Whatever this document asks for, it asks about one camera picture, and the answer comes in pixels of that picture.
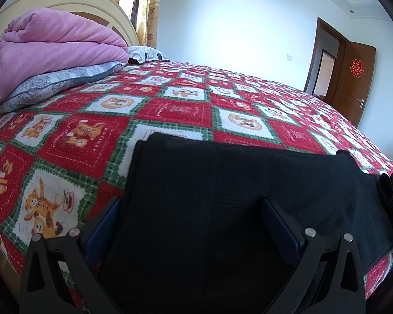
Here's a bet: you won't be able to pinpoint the white black patterned pillow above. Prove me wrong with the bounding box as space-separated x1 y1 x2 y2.
127 46 171 65

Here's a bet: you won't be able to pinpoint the red paper door decoration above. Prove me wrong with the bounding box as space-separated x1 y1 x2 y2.
349 59 364 79

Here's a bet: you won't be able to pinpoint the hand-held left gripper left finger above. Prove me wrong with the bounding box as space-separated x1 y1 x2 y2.
18 196 139 314

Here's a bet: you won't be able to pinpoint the window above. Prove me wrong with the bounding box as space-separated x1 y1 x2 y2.
132 0 151 45

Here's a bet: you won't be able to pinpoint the narrow yellow curtain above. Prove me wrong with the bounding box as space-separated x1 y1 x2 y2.
145 0 162 49

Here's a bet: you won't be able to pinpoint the grey patterned pillow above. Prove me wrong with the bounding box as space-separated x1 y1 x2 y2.
0 61 127 115

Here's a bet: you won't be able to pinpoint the brown door frame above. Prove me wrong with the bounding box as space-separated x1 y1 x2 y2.
304 17 350 97

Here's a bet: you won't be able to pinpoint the black pants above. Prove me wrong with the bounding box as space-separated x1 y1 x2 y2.
100 132 393 314

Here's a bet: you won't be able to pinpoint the brown wooden door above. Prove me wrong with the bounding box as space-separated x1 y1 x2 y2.
324 41 377 127

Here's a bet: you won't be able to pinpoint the folded pink quilt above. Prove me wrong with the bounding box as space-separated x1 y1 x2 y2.
0 8 129 110

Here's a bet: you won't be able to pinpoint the red printed bed blanket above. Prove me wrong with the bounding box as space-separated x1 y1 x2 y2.
0 60 393 301

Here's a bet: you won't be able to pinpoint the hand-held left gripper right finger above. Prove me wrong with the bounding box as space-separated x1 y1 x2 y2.
261 197 368 314

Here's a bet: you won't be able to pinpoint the cream wooden headboard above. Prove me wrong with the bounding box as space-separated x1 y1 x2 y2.
0 0 140 60

